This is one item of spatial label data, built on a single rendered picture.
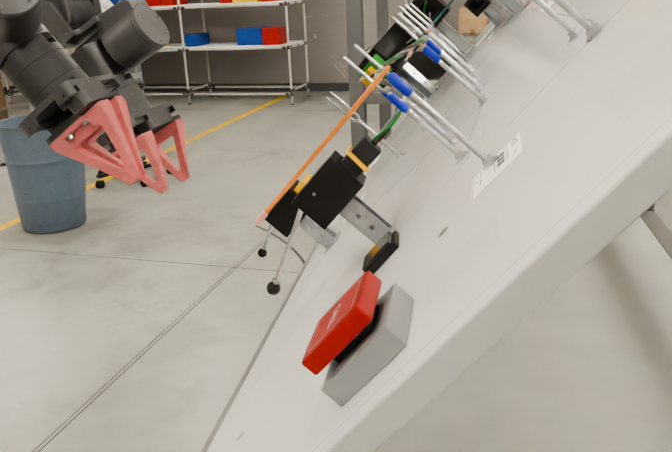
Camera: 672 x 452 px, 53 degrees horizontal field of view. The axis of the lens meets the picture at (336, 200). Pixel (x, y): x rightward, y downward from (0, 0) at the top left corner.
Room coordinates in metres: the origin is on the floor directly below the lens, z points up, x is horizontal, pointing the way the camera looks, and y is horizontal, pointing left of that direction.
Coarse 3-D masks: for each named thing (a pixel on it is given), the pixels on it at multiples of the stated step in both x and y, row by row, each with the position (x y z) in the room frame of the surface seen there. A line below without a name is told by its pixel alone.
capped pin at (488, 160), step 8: (392, 72) 0.49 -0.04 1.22; (392, 80) 0.48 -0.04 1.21; (400, 80) 0.48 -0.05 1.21; (400, 88) 0.48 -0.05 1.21; (408, 88) 0.48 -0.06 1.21; (408, 96) 0.48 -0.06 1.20; (416, 96) 0.48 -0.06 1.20; (424, 104) 0.48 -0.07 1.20; (432, 112) 0.48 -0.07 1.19; (440, 120) 0.48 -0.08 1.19; (448, 128) 0.48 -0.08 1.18; (456, 136) 0.48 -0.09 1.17; (464, 136) 0.48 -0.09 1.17; (464, 144) 0.48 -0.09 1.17; (472, 144) 0.48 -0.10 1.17; (480, 152) 0.47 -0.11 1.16; (488, 160) 0.47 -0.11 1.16; (488, 168) 0.47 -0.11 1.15
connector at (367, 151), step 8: (368, 136) 0.62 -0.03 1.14; (360, 144) 0.59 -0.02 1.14; (368, 144) 0.59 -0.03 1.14; (376, 144) 0.60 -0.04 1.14; (352, 152) 0.59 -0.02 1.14; (360, 152) 0.59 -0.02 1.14; (368, 152) 0.59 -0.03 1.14; (376, 152) 0.59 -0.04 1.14; (344, 160) 0.59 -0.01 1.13; (352, 160) 0.59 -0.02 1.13; (360, 160) 0.59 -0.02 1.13; (368, 160) 0.59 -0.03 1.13; (352, 168) 0.59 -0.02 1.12; (360, 168) 0.59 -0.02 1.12
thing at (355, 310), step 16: (368, 272) 0.37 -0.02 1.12; (352, 288) 0.37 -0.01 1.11; (368, 288) 0.35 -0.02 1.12; (336, 304) 0.37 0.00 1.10; (352, 304) 0.34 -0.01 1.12; (368, 304) 0.34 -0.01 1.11; (320, 320) 0.37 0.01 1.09; (336, 320) 0.34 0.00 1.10; (352, 320) 0.33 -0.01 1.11; (368, 320) 0.32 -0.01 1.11; (320, 336) 0.34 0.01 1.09; (336, 336) 0.33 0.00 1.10; (352, 336) 0.33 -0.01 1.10; (320, 352) 0.33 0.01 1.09; (336, 352) 0.33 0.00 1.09; (320, 368) 0.33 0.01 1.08
